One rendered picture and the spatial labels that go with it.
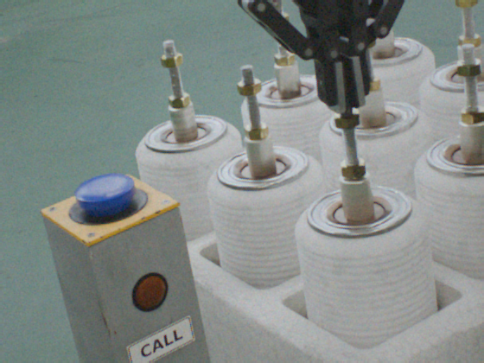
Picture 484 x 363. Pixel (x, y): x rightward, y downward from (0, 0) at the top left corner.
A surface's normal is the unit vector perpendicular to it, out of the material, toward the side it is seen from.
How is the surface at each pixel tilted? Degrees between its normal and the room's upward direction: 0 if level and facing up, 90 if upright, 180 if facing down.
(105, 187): 0
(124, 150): 0
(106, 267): 90
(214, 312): 90
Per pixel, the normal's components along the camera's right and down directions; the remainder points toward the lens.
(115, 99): -0.17, -0.91
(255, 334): -0.82, 0.35
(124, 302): 0.54, 0.24
